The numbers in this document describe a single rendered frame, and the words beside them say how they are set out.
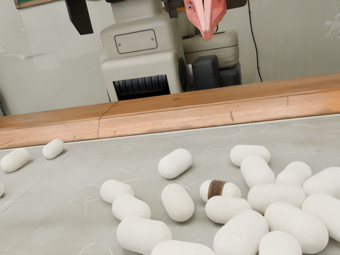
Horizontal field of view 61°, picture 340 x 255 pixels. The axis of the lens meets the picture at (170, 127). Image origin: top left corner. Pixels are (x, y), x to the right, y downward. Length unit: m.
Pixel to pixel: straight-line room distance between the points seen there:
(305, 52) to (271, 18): 0.33
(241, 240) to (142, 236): 0.06
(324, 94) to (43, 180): 0.34
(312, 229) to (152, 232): 0.09
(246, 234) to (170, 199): 0.06
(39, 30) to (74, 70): 0.42
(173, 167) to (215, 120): 0.14
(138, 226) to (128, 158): 0.15
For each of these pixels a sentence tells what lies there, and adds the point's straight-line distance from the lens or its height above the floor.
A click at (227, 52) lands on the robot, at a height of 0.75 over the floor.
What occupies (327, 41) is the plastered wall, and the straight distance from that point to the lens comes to 2.30.
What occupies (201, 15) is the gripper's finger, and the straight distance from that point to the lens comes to 0.31.
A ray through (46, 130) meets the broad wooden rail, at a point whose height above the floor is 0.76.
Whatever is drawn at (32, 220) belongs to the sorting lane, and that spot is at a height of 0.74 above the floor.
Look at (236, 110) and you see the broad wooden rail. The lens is 0.38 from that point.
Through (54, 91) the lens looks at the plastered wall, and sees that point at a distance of 2.80.
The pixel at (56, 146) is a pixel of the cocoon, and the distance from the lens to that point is 0.39.
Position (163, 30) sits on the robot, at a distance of 0.84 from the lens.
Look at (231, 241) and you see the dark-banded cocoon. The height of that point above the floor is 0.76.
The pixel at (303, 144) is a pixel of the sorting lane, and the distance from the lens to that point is 0.31.
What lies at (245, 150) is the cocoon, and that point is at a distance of 0.26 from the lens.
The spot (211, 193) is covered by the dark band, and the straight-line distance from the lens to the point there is 0.22.
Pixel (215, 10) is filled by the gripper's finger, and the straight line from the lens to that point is 0.36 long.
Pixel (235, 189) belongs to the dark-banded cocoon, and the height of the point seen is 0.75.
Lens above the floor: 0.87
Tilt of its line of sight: 19 degrees down
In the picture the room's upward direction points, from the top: 10 degrees counter-clockwise
